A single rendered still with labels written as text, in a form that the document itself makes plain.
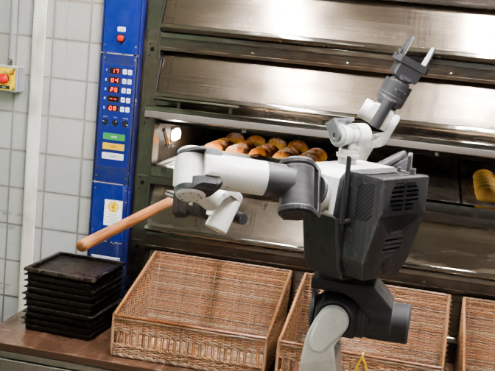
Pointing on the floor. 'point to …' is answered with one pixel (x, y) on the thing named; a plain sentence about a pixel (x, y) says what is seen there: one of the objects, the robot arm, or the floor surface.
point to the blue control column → (115, 19)
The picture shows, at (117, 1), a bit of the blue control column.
